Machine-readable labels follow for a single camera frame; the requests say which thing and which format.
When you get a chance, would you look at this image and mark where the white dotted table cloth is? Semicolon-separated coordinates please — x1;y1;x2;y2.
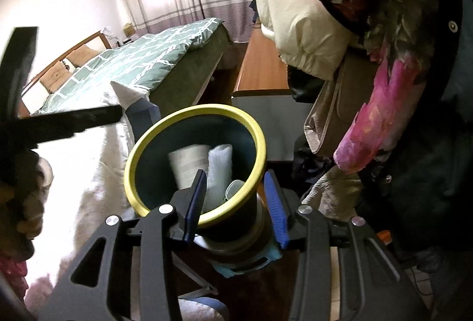
22;80;149;318

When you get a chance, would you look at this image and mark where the left brown pillow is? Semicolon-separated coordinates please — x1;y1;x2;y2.
39;61;72;94

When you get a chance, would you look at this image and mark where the yellow rimmed dark trash bin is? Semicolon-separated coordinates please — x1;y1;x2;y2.
124;104;267;256

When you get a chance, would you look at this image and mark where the gloved left hand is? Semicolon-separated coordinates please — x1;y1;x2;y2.
1;150;54;262

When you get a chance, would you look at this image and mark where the brown pillow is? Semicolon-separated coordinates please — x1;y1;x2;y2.
39;61;72;94
66;45;101;67

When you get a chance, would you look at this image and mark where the white blue paper cup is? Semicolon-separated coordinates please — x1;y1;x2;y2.
169;145;210;190

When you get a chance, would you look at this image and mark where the white foam fruit net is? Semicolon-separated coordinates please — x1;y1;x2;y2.
202;144;232;213

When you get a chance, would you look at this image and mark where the wooden bed frame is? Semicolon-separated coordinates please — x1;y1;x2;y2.
18;31;112;119

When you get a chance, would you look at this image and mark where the cream puffer jacket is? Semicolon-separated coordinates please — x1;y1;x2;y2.
256;0;351;81

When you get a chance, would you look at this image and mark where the wooden low sideboard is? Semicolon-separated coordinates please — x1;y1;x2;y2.
232;28;291;98

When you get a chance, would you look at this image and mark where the beige hanging bag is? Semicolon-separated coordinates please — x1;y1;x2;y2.
304;55;378;157

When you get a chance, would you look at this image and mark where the green checked duvet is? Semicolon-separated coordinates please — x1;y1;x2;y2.
36;18;229;115

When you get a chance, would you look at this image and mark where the right brown pillow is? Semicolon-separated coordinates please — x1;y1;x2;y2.
66;45;101;67

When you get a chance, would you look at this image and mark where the magenta scarf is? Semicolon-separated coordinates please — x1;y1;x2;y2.
333;52;425;174

